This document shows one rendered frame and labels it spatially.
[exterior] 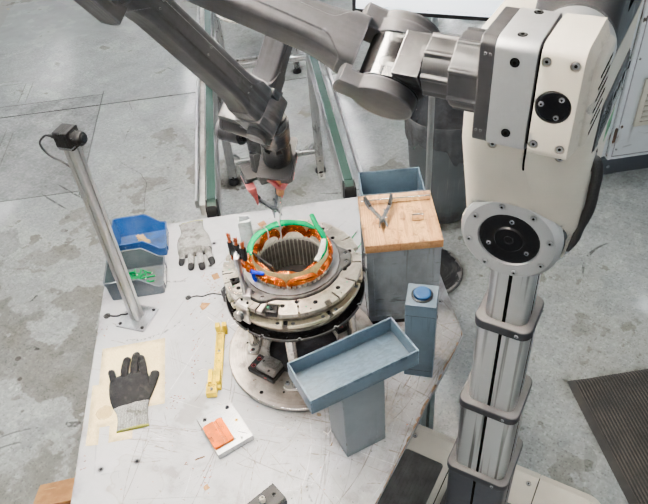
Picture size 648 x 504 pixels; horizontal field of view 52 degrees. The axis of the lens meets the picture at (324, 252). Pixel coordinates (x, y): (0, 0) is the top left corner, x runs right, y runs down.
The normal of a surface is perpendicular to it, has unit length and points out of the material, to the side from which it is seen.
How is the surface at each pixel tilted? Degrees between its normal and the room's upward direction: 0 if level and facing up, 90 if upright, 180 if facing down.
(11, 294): 0
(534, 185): 109
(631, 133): 91
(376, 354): 0
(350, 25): 44
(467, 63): 56
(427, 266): 90
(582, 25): 0
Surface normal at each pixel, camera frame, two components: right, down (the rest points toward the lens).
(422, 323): -0.21, 0.67
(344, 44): 0.14, -0.10
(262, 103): 0.81, 0.24
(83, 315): -0.07, -0.74
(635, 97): 0.14, 0.66
